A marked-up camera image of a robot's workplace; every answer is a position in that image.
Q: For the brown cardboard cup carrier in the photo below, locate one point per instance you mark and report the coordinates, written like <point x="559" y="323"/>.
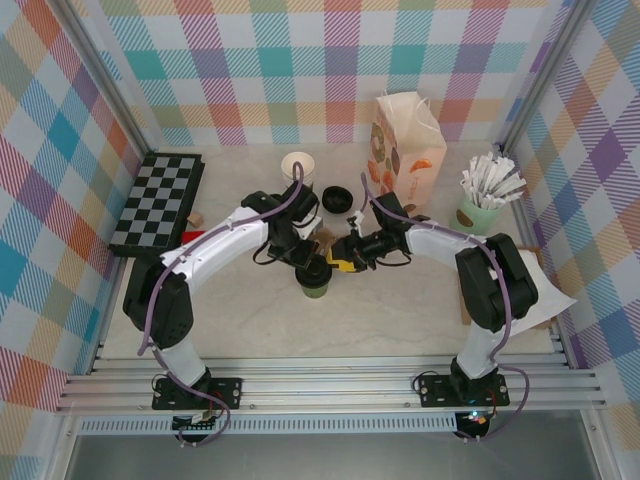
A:
<point x="325" y="240"/>

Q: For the black plastic cup lid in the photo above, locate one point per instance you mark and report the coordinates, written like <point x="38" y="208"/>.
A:
<point x="315" y="276"/>

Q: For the green paper coffee cup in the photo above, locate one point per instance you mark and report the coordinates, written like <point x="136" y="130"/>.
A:
<point x="314" y="292"/>

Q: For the printed paper takeout bag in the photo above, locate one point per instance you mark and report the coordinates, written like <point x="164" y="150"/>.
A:
<point x="415" y="165"/>

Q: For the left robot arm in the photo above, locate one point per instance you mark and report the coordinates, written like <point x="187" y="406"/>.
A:
<point x="210" y="255"/>

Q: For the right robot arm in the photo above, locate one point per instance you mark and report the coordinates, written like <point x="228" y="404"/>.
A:
<point x="435" y="247"/>

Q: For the black cup lid stack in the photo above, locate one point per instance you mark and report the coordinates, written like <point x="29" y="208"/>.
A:
<point x="337" y="198"/>

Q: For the paper cup stack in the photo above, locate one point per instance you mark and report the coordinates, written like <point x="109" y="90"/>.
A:
<point x="287" y="165"/>

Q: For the small wooden block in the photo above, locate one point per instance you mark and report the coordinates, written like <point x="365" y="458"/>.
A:
<point x="196" y="218"/>

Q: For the small red block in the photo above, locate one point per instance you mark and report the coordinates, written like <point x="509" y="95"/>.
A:
<point x="192" y="236"/>

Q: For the mint green holder cup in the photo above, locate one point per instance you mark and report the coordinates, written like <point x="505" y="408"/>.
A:
<point x="475" y="220"/>

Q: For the brown cardboard napkin tray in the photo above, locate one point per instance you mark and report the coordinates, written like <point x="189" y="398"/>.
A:
<point x="464" y="312"/>

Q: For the white wrapped stick packets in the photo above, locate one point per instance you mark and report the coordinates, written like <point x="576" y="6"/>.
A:
<point x="492" y="180"/>

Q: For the black grey chessboard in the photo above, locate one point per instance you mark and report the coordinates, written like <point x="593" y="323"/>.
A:
<point x="155" y="200"/>

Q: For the large white paper napkin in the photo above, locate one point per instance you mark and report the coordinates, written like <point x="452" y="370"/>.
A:
<point x="550" y="300"/>

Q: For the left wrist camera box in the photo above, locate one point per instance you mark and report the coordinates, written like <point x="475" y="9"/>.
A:
<point x="311" y="226"/>

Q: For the aluminium rail frame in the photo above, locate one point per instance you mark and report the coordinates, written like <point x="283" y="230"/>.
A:
<point x="325" y="385"/>

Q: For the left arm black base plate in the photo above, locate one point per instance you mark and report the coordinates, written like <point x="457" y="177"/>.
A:
<point x="227" y="392"/>

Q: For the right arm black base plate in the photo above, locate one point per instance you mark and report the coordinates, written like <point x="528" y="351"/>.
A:
<point x="435" y="392"/>

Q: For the left aluminium corner post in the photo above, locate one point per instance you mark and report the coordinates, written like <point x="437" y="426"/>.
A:
<point x="106" y="75"/>

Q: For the aluminium corner post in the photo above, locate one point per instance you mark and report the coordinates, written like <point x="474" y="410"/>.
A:
<point x="106" y="75"/>
<point x="560" y="30"/>

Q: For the right aluminium corner post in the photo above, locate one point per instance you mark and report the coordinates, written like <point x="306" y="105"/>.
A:
<point x="560" y="30"/>

